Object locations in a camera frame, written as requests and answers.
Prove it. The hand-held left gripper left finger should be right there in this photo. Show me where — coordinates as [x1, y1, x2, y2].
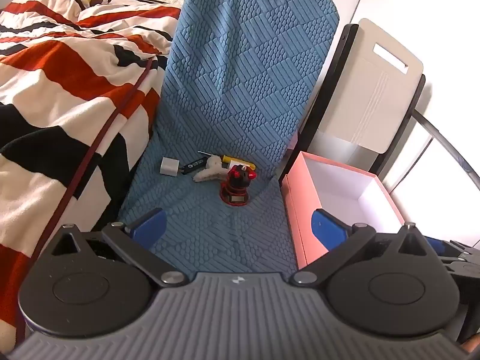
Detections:
[49, 207, 189, 289]

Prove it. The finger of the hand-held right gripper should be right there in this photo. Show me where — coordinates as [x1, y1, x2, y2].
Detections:
[425, 236, 474, 261]

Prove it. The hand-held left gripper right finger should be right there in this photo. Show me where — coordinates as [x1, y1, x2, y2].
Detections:
[289, 208, 430, 287]

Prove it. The pink cardboard box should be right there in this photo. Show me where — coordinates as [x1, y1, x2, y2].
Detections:
[281, 151, 406, 270]

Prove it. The white charger plug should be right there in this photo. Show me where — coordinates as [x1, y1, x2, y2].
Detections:
[160, 158, 181, 176]

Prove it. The white fluffy hair clip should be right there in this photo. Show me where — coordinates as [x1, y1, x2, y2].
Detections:
[193, 154, 224, 184]

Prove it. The red and black figurine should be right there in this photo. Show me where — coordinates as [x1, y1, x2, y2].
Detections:
[219, 164, 257, 206]

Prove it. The black usb stick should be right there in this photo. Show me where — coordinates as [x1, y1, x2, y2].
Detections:
[176, 159, 207, 175]

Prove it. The curved dark metal rod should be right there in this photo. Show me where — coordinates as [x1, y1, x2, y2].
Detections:
[412, 107, 480, 193]

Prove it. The white folding chair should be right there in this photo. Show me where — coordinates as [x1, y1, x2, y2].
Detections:
[298, 23, 427, 175]

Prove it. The red black white striped blanket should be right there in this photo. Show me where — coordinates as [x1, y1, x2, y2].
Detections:
[0, 0, 182, 346]

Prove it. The blue textured mat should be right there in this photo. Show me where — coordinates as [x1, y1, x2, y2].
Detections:
[118, 0, 342, 274]

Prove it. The yellow handled screwdriver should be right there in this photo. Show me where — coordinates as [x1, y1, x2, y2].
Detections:
[198, 151, 257, 170]

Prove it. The dark red cable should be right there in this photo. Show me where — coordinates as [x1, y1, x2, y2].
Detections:
[15, 56, 158, 346]

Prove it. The white panel with handle slot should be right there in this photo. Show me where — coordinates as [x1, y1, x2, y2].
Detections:
[314, 18, 424, 155]

